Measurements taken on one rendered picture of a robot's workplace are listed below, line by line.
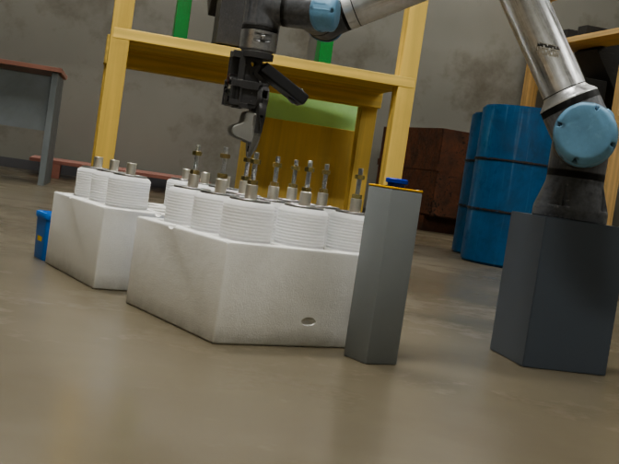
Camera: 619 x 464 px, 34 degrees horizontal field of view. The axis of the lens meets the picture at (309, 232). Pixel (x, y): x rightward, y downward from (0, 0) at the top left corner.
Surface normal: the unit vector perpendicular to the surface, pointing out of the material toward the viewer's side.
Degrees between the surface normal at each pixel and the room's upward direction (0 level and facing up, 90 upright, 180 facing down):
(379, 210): 90
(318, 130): 90
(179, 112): 90
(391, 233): 90
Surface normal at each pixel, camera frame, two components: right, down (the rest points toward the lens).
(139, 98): 0.18, 0.08
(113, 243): 0.49, 0.12
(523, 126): -0.37, 0.00
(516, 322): -0.97, -0.13
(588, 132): -0.17, 0.14
